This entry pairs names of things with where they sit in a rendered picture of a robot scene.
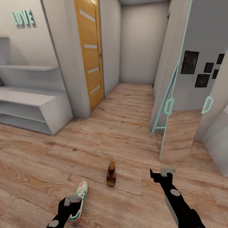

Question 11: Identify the sandal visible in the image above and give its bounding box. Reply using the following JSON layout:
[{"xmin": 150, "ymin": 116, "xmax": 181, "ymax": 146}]
[{"xmin": 107, "ymin": 161, "xmax": 116, "ymax": 187}]

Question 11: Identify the gym shoe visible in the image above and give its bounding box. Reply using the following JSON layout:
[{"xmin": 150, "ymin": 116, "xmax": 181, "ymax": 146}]
[{"xmin": 70, "ymin": 181, "xmax": 88, "ymax": 226}]

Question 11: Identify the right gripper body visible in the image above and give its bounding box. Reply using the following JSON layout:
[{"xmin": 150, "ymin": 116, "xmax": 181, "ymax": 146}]
[{"xmin": 153, "ymin": 173, "xmax": 173, "ymax": 186}]

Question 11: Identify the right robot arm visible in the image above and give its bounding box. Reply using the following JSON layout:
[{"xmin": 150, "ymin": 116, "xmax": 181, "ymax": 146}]
[{"xmin": 150, "ymin": 168, "xmax": 206, "ymax": 228}]

